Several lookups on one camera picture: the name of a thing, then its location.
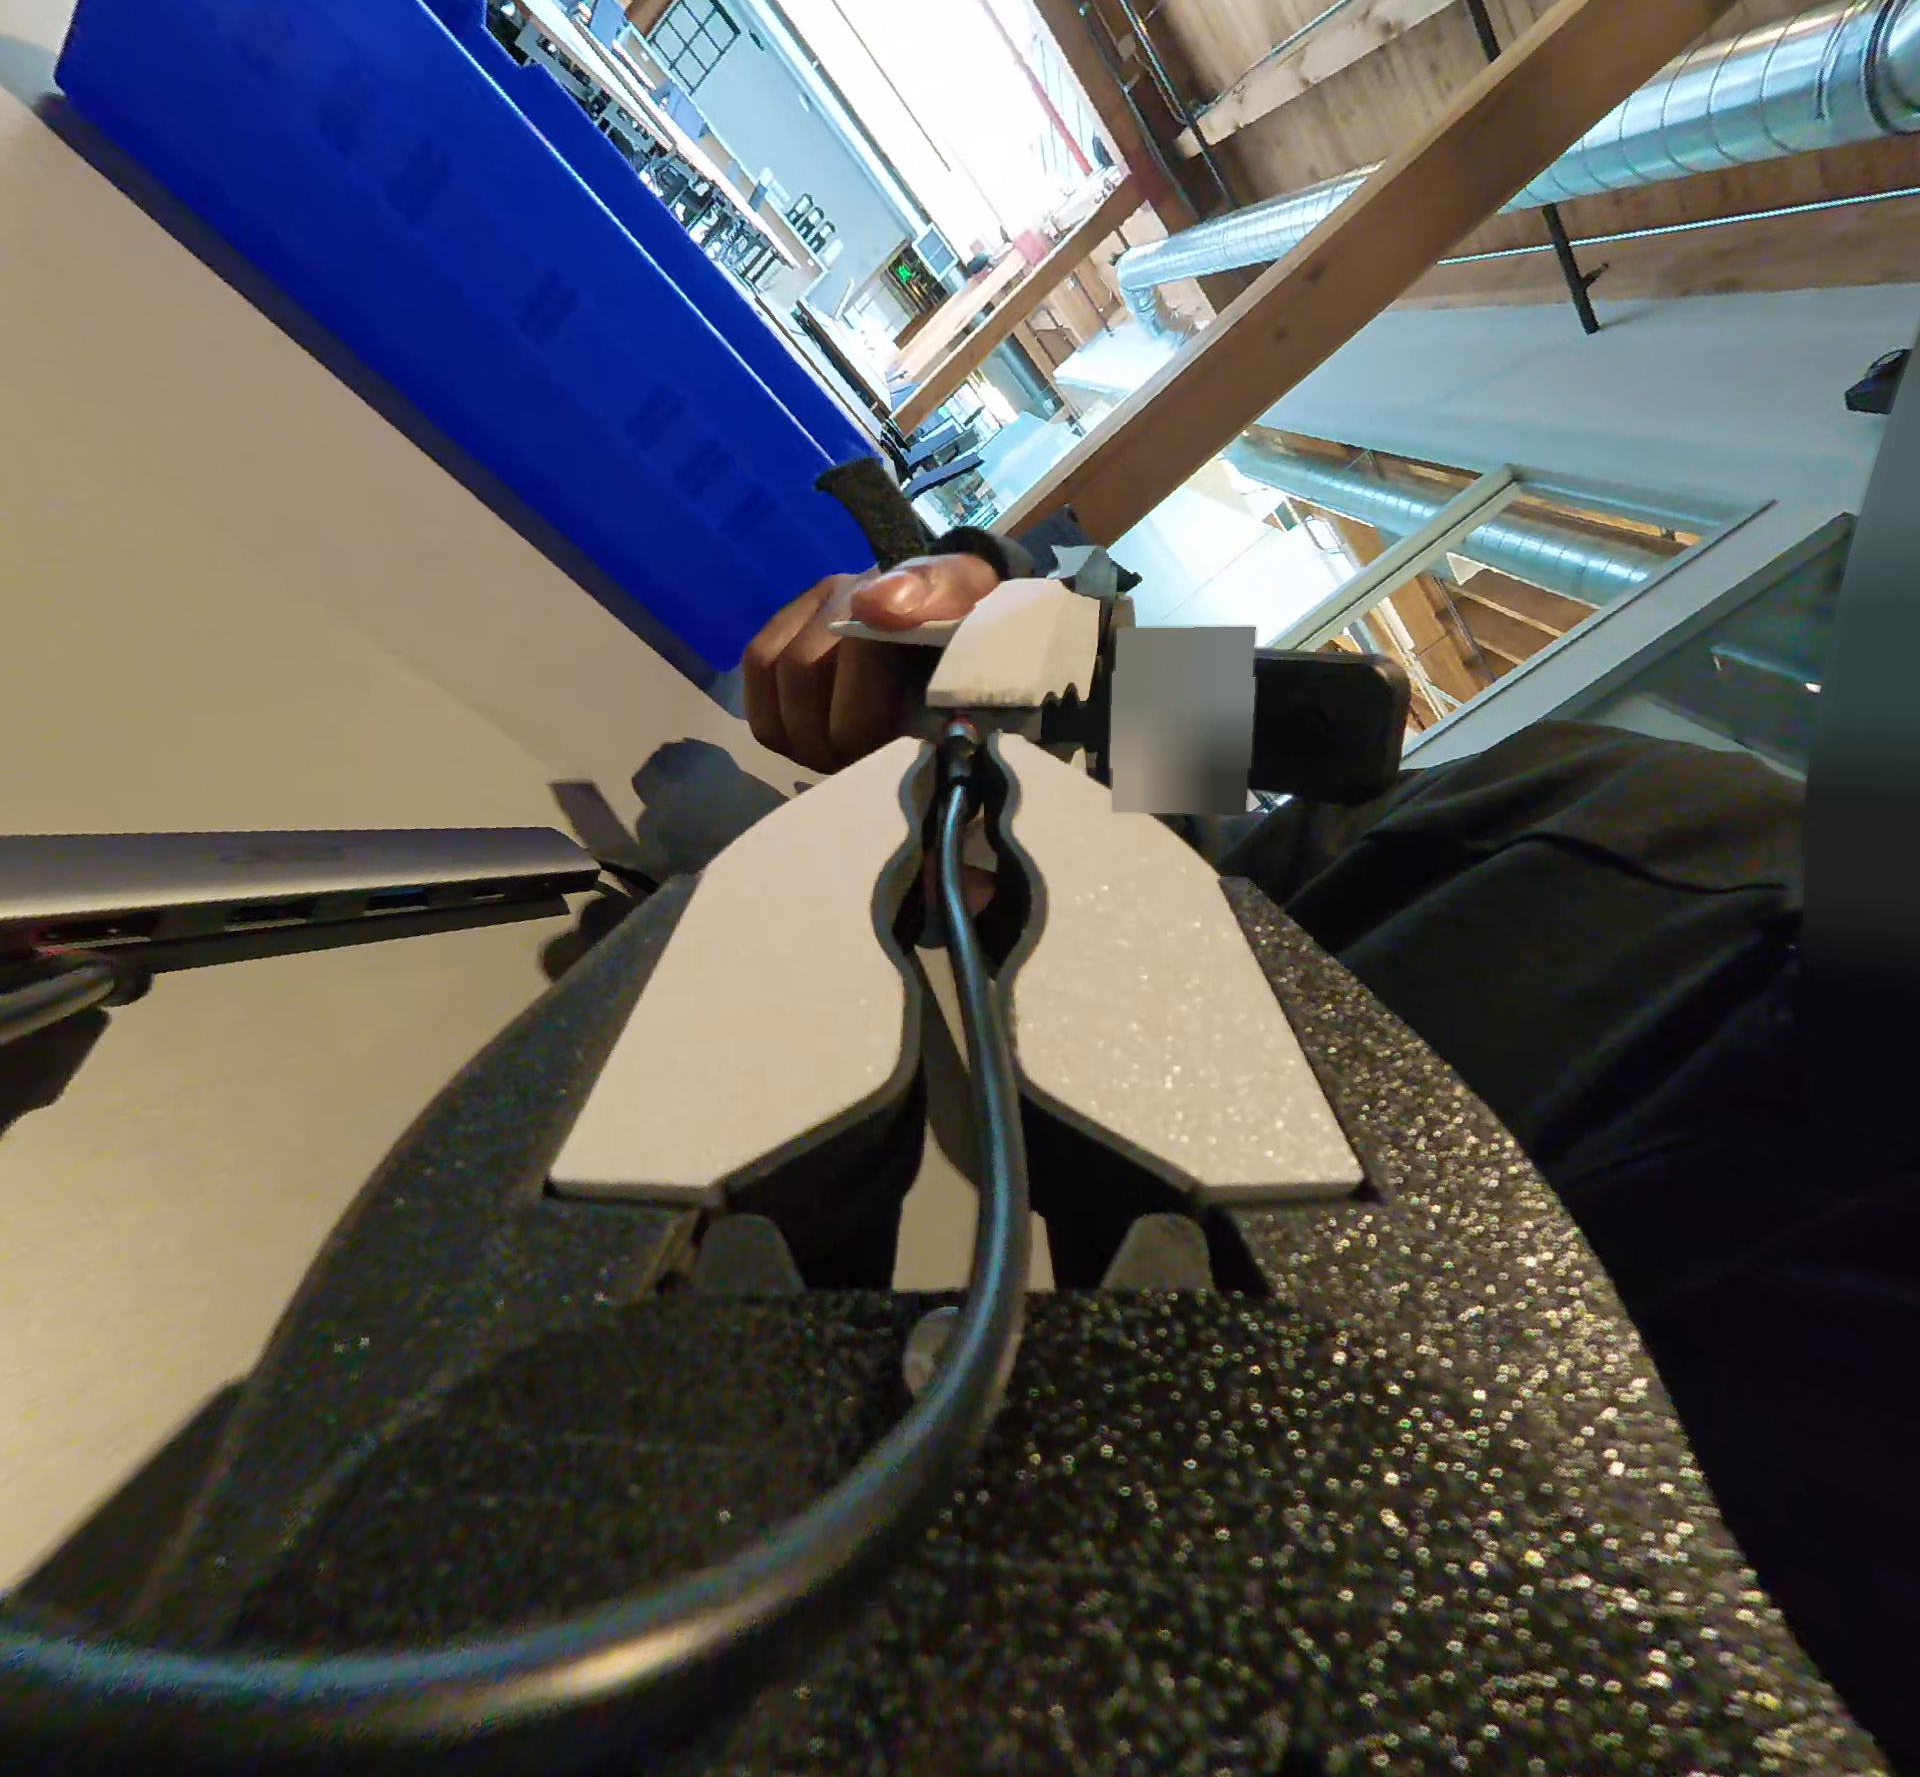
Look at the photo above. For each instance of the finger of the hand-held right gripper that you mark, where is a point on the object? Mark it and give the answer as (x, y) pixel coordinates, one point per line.
(1020, 645)

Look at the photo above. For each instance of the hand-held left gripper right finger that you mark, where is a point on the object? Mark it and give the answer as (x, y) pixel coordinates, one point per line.
(1185, 1026)

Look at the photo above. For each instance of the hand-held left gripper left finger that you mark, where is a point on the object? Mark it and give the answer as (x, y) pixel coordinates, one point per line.
(735, 1026)

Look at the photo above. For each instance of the grey usb hub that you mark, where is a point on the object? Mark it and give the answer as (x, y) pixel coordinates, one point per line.
(300, 854)

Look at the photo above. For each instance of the blue plastic bin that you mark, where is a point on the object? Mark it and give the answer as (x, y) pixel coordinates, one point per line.
(375, 158)

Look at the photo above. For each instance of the person's right forearm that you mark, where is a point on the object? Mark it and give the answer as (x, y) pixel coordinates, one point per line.
(1574, 907)

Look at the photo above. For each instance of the person's right hand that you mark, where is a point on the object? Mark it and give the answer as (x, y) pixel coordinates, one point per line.
(812, 696)

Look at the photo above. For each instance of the silver air duct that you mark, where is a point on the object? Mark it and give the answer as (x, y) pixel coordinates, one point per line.
(1439, 517)
(1726, 96)

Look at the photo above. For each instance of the wooden support post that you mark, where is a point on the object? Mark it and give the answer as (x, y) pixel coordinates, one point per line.
(1426, 187)
(1020, 307)

